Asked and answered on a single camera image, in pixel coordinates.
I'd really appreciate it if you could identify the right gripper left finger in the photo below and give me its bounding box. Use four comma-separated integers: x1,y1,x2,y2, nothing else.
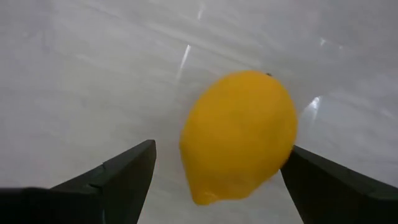
0,139,157,224

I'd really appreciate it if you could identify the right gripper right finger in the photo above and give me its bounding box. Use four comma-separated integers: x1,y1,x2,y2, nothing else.
280,144,398,224

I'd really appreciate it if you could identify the yellow lemon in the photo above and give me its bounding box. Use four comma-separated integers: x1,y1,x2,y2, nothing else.
179,70,299,207

